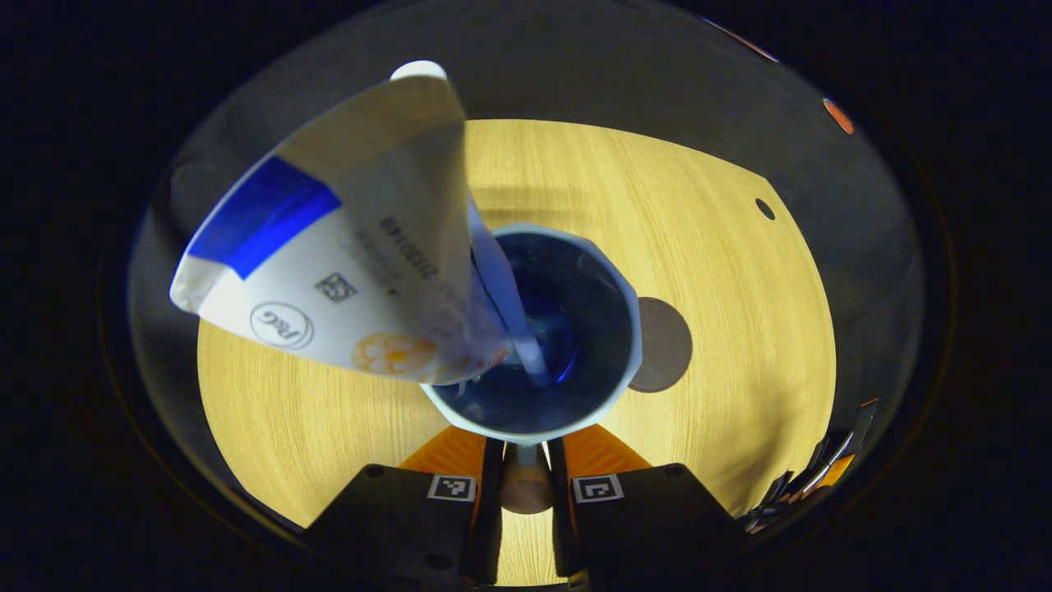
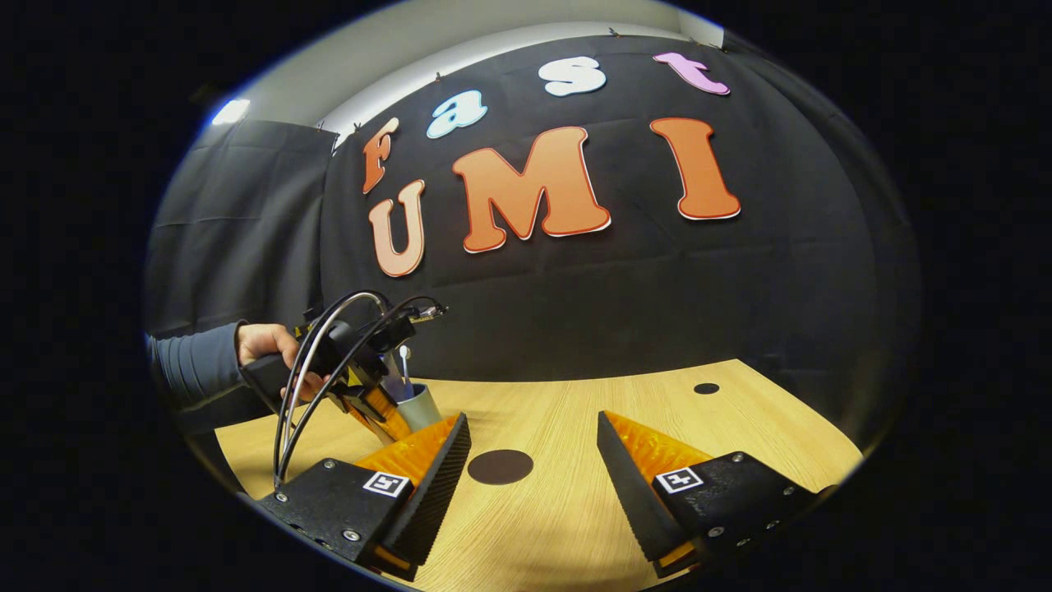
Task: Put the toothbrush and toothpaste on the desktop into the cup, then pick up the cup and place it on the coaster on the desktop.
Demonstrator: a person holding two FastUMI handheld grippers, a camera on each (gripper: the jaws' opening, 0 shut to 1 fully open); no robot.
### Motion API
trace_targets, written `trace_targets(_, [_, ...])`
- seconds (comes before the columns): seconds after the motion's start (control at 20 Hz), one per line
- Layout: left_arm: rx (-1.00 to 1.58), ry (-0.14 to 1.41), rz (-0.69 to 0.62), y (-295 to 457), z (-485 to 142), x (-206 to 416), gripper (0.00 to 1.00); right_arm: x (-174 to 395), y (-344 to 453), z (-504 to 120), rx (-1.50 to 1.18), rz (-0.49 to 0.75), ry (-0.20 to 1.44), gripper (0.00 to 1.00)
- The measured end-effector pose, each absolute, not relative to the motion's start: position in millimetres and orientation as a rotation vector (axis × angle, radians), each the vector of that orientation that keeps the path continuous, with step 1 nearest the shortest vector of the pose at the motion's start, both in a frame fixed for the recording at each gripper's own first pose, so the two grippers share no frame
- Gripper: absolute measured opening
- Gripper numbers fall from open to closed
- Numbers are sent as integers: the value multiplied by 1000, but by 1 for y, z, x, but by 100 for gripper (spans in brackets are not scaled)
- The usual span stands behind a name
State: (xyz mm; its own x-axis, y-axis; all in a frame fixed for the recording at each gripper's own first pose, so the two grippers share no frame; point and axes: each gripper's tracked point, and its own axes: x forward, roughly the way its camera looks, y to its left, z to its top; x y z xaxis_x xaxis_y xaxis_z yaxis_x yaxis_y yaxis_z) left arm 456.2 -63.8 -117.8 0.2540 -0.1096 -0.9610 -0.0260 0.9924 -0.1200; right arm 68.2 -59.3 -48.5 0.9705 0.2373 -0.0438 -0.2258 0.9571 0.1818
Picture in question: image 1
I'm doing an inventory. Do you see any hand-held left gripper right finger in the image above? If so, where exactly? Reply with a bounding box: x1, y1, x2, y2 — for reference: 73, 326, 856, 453
547, 423, 749, 580

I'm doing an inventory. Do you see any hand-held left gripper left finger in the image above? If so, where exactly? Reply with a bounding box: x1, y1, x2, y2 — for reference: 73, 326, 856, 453
300, 426, 505, 589

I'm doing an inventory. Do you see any dark round coaster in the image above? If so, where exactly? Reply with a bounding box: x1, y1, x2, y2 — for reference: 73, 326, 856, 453
629, 297, 694, 393

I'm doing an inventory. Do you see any light blue cup wooden handle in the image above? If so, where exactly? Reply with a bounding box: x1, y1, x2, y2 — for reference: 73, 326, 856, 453
419, 224, 644, 515

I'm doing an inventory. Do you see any white toothbrush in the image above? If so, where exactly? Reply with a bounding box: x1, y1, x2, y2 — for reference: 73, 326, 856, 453
467, 197, 550, 387

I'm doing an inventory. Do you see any white toothpaste tube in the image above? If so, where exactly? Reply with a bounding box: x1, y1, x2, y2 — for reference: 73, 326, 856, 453
169, 59, 514, 386

